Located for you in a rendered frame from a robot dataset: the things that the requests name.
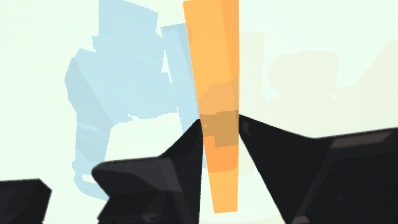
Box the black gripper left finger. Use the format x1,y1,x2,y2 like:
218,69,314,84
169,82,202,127
91,119,204,224

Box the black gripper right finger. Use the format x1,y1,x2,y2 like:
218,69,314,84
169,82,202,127
239,114,398,224

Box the orange bar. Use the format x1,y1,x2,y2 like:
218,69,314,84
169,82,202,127
183,0,240,213

